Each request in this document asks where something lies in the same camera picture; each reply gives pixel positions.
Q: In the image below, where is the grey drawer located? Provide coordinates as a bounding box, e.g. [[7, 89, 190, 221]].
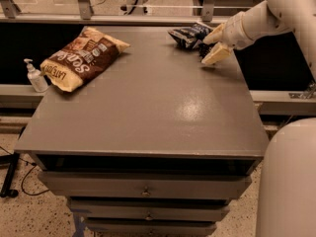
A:
[[85, 218, 216, 237], [39, 172, 252, 199], [68, 199, 229, 221]]

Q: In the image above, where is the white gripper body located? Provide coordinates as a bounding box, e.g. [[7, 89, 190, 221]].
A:
[[221, 12, 254, 50]]

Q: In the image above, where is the grey drawer cabinet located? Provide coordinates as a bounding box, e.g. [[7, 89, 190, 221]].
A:
[[14, 26, 275, 237]]

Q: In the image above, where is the black rxbar chocolate bar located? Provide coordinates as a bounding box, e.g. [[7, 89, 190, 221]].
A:
[[198, 43, 213, 59]]

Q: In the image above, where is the bottom grey drawer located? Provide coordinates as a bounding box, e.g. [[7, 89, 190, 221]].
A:
[[85, 218, 216, 237]]

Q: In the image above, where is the black floor cable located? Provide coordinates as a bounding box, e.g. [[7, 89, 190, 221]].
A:
[[0, 145, 50, 197]]

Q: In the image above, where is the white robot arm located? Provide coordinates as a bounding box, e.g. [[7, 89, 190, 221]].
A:
[[201, 0, 316, 237]]

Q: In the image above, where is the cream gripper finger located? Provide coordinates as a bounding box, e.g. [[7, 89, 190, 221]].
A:
[[201, 42, 233, 65], [203, 23, 225, 44]]

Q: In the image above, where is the top grey drawer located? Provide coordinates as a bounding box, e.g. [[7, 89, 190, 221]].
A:
[[39, 172, 252, 199]]

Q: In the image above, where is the black stand leg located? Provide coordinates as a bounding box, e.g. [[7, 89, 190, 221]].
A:
[[0, 153, 19, 198]]

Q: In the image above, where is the brown and yellow chip bag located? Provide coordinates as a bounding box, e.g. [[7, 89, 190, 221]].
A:
[[40, 27, 130, 92]]

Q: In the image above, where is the blue chip bag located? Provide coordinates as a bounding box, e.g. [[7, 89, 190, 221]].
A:
[[168, 23, 212, 49]]

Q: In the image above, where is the middle grey drawer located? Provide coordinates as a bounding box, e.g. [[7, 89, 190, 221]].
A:
[[68, 199, 229, 221]]

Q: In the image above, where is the white pump sanitizer bottle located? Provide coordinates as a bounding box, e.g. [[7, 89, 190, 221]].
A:
[[24, 58, 48, 93]]

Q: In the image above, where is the metal window railing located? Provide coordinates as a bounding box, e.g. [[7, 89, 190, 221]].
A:
[[0, 0, 316, 28]]

